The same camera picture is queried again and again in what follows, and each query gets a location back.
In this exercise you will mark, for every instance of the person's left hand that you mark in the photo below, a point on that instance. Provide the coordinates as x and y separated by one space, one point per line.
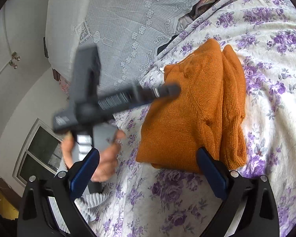
108 158

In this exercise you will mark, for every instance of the dark cloth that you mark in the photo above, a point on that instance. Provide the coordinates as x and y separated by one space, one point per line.
165 45

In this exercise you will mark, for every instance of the purple floral bedsheet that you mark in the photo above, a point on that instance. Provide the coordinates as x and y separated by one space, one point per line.
273 128

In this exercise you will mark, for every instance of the grey folded cloth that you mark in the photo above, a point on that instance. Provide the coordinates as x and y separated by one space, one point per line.
185 19

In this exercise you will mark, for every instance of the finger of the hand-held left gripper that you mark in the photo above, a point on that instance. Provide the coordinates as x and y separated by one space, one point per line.
167 90

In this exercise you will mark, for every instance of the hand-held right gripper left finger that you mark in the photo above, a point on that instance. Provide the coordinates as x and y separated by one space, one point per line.
85 172

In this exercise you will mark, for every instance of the metal wall hook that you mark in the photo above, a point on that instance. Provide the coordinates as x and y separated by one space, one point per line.
15 56
13 64

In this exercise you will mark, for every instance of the yellow wooden furniture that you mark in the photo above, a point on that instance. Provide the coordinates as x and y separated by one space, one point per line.
2 200

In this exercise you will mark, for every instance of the pink patterned cloth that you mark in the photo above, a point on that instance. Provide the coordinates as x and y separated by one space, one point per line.
64 84

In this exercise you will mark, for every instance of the white lace cover cloth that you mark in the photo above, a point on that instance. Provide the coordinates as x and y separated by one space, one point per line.
128 17

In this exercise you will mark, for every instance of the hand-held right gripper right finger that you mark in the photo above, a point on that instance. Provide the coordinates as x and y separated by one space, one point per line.
213 175

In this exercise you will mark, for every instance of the orange knit sweater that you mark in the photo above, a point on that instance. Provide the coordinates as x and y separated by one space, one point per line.
182 118

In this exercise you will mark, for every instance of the pink zip jacket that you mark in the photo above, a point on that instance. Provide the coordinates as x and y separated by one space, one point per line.
207 0

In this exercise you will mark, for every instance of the white framed window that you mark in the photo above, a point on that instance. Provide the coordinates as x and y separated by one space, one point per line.
39 148

